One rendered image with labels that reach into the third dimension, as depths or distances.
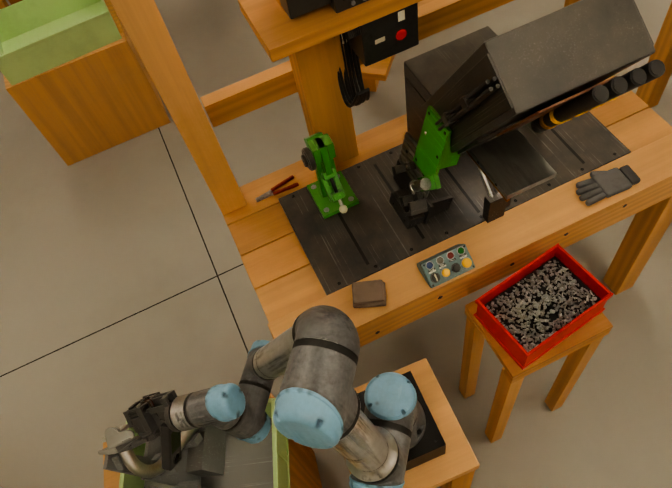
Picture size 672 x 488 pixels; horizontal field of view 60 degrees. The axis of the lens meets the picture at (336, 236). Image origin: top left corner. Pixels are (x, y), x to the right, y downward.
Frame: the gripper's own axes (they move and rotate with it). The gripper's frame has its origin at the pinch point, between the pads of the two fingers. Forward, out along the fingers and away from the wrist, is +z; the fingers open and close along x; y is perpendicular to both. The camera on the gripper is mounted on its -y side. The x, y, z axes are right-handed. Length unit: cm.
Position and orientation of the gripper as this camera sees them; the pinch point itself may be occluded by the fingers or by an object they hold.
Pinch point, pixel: (120, 438)
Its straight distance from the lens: 152.7
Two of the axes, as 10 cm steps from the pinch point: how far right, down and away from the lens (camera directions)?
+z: -8.5, 3.2, 4.1
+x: -3.4, 2.7, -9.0
